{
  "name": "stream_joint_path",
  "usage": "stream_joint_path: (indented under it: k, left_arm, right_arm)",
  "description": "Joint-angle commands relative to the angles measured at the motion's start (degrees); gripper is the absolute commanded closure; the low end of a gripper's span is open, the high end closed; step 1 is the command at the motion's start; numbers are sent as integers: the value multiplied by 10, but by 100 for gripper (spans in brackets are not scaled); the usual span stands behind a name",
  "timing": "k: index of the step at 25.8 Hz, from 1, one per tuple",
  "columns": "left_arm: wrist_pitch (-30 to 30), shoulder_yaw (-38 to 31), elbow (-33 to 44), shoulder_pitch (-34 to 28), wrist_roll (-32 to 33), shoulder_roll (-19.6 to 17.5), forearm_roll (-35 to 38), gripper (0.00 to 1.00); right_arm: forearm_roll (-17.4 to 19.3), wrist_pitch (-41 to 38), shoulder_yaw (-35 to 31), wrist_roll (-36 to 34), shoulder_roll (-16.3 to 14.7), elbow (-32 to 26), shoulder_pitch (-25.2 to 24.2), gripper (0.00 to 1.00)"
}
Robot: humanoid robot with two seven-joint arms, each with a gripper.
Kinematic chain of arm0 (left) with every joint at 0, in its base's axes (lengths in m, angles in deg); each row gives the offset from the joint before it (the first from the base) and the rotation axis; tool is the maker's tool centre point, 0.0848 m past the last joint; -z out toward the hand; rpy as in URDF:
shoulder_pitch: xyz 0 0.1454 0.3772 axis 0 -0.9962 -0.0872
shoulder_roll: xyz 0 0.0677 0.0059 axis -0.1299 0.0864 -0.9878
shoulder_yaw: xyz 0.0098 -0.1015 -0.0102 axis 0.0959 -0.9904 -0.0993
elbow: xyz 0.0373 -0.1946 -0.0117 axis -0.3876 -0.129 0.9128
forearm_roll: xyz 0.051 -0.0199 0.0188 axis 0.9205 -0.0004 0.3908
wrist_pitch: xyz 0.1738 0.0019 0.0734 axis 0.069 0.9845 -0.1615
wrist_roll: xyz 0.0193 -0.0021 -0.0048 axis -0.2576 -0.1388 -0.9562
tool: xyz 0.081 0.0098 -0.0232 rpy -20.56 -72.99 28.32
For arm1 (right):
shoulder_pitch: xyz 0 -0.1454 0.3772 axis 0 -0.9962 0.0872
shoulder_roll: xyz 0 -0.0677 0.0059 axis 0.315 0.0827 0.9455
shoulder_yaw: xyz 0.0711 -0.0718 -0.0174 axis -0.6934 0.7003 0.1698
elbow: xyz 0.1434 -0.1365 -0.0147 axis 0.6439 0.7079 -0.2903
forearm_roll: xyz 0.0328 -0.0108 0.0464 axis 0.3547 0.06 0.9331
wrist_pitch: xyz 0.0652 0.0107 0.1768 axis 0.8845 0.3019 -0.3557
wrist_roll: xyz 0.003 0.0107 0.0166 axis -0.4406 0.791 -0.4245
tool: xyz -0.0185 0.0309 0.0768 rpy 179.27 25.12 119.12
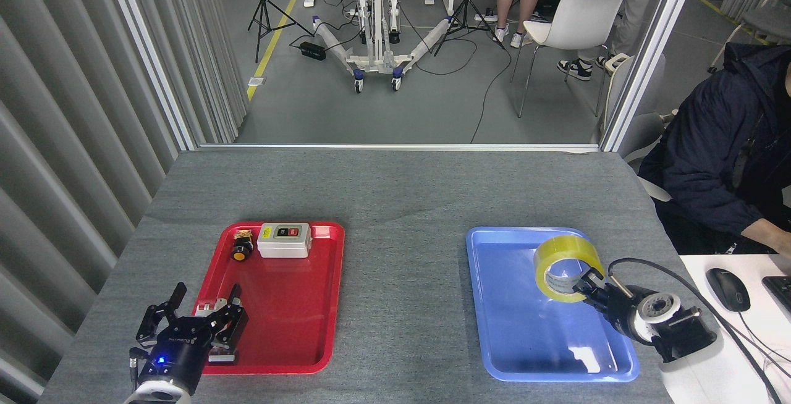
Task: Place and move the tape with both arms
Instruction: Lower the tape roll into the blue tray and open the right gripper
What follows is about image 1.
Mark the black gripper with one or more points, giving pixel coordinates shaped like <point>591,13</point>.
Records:
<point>621,314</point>
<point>176,354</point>

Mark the yellow tape roll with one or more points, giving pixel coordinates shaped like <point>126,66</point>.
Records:
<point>556,256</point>

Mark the black computer mouse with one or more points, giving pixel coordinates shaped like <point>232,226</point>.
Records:
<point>729,290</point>

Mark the person's right hand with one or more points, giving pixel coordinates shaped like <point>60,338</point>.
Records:
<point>780,240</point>

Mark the white circuit breaker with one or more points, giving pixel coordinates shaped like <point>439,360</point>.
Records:
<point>207,306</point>

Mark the yellow push button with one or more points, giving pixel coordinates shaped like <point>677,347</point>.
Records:
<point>241,251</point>

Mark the red plastic tray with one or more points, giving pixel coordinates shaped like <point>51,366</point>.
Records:
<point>284,305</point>

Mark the blue plastic tray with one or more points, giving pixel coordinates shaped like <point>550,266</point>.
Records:
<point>513,317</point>

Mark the grey office chair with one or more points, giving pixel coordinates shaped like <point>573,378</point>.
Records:
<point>639,135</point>

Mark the person in dark jacket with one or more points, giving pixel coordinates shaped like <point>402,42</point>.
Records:
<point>698,163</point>

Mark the white desk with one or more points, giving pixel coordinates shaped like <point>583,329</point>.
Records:
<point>772,330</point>

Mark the black keyboard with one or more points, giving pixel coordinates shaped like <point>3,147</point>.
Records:
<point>780,293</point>

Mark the grey pleated curtain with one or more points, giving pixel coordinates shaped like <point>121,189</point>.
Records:
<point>62,144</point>

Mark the white plastic chair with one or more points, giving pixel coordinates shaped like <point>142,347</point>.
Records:
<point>584,15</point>

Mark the black power adapter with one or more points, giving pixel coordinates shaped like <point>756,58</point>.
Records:
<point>313,51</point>

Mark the black tripod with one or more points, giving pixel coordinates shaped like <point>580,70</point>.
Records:
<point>264,8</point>
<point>468,2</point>

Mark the grey chair with white legs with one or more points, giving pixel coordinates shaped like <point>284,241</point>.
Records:
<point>766,21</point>

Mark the white stand on wheels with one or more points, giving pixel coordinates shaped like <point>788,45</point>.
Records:
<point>376,21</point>

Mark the white push-button switch box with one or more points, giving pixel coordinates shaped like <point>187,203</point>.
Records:
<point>284,244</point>

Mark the silver frame rail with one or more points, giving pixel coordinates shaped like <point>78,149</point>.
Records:
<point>401,146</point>

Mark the silver frame post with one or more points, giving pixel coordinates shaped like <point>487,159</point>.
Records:
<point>149,52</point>
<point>650,52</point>

